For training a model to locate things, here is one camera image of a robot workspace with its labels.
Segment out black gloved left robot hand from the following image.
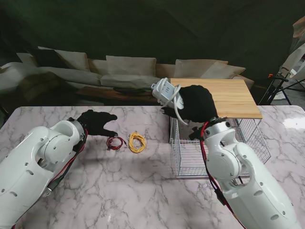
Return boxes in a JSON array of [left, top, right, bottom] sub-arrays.
[[77, 109, 118, 139]]

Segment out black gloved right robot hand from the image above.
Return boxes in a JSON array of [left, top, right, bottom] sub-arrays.
[[161, 84, 218, 124]]

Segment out white power strip with cord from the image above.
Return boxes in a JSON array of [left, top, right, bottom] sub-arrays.
[[151, 77, 189, 125]]

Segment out yellow network cable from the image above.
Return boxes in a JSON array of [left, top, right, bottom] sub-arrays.
[[128, 132, 147, 154]]

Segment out white wire mesh drawer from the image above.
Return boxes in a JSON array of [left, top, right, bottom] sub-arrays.
[[170, 139, 224, 179]]

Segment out dark wooden coffee table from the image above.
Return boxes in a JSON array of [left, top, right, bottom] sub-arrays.
[[76, 86, 163, 104]]

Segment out beige sofa pillow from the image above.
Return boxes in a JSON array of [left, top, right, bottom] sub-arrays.
[[174, 59, 229, 79], [54, 49, 91, 72], [105, 55, 157, 77], [201, 62, 246, 80]]

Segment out beige sofa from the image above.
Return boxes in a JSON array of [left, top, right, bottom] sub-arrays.
[[0, 46, 254, 96]]

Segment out dark sofa pillow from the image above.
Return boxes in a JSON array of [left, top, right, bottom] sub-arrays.
[[26, 47, 69, 69]]

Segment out black tripod stand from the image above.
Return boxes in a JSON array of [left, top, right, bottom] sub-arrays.
[[258, 73, 305, 105]]

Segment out white draped cover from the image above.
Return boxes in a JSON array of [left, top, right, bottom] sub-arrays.
[[277, 18, 305, 81]]

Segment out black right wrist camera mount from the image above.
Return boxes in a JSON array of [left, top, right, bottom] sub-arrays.
[[189, 127, 203, 141]]

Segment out left arm red black cable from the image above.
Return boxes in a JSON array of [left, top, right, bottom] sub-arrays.
[[45, 130, 89, 198]]

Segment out arm red black cable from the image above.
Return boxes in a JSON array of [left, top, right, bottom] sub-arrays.
[[45, 130, 89, 198], [200, 121, 246, 229]]

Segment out right arm red black cable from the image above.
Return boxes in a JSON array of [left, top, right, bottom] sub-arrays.
[[200, 121, 246, 229]]

